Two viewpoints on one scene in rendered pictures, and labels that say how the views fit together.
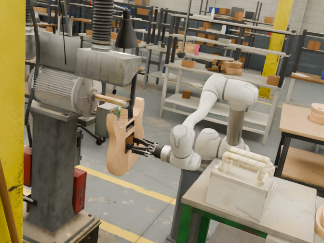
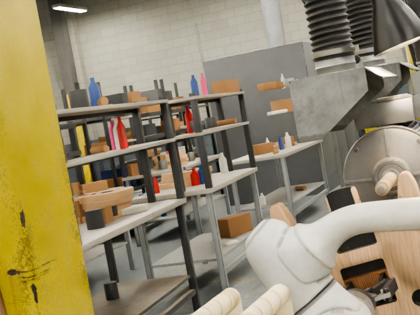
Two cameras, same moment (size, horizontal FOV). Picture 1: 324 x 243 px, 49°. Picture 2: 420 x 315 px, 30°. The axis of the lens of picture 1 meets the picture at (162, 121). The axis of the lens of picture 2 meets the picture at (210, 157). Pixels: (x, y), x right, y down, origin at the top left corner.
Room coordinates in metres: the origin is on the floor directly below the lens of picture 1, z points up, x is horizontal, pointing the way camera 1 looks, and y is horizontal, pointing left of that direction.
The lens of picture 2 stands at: (1.49, -1.53, 1.48)
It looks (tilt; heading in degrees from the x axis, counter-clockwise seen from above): 3 degrees down; 88
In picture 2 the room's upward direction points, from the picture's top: 10 degrees counter-clockwise
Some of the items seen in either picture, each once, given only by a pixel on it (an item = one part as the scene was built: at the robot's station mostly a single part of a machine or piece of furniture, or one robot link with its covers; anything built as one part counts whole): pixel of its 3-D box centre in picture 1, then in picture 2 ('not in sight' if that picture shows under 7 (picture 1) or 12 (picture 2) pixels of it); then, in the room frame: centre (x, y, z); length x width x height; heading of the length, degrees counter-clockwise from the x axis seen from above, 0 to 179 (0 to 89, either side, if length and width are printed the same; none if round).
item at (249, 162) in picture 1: (244, 160); (210, 314); (1.48, -0.40, 1.20); 0.20 x 0.03 x 0.03; 65
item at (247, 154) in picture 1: (249, 155); (262, 310); (1.56, -0.43, 1.20); 0.20 x 0.03 x 0.03; 65
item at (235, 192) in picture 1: (238, 191); not in sight; (1.52, -0.42, 1.02); 0.27 x 0.15 x 0.17; 66
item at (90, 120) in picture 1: (92, 119); not in sight; (2.20, 0.46, 1.02); 0.19 x 0.04 x 0.04; 158
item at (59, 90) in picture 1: (66, 87); (402, 167); (2.07, 0.60, 1.25); 0.41 x 0.27 x 0.26; 68
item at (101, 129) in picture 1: (97, 122); not in sight; (2.26, 0.43, 0.99); 0.24 x 0.21 x 0.26; 68
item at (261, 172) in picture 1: (260, 175); not in sight; (1.45, -0.47, 1.15); 0.03 x 0.03 x 0.09
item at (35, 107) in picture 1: (56, 107); not in sight; (2.09, 0.67, 1.11); 0.36 x 0.24 x 0.04; 68
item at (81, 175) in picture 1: (67, 184); not in sight; (2.24, 0.61, 0.49); 0.25 x 0.12 x 0.37; 68
